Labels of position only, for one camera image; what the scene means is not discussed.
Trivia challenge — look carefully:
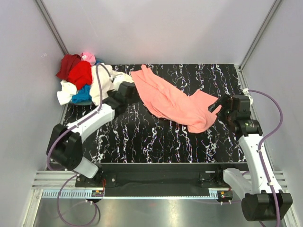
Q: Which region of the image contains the salmon pink t shirt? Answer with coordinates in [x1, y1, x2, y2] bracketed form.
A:
[130, 65, 222, 133]

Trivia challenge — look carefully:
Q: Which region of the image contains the white t shirt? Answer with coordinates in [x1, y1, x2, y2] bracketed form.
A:
[57, 80, 77, 105]

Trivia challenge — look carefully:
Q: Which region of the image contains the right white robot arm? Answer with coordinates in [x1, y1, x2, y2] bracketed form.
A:
[208, 88, 293, 226]

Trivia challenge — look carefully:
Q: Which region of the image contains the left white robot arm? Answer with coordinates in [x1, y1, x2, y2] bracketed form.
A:
[46, 73, 139, 187]

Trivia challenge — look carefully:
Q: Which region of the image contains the cream t shirt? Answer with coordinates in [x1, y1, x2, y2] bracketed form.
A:
[89, 64, 133, 105]

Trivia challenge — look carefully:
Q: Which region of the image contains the blue t shirt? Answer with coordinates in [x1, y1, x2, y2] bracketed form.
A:
[71, 85, 92, 105]

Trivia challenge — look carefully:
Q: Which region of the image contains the dark red t shirt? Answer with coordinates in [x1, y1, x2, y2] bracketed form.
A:
[56, 54, 81, 80]

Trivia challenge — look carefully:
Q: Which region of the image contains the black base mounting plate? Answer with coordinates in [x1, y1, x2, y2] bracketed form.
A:
[75, 162, 243, 197]

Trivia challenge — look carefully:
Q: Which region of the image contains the right slotted cable duct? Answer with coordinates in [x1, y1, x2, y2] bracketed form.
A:
[208, 188, 233, 198]

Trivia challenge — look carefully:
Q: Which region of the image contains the slotted cable duct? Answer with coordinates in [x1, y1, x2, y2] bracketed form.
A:
[208, 188, 233, 198]
[42, 189, 105, 199]

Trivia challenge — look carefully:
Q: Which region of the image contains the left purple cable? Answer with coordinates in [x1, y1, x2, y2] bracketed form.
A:
[46, 62, 119, 227]

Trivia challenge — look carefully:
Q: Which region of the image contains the left slotted cable duct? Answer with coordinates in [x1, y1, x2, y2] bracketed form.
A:
[42, 189, 105, 199]

